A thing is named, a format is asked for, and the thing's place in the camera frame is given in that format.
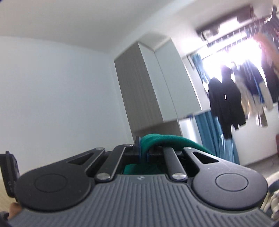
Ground person's left hand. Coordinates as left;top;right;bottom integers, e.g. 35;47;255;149
8;202;22;220

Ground blue white hanging clothes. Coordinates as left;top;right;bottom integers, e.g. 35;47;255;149
233;61;273;128

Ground black hanging jacket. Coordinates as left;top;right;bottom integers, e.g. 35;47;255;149
208;66;246;140

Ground tall grey wardrobe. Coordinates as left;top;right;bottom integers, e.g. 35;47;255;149
114;40;201;137

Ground green zip hoodie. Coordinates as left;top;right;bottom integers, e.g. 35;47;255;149
123;134;213;175

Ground blue curtain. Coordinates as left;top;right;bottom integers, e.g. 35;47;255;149
195;111;240;164

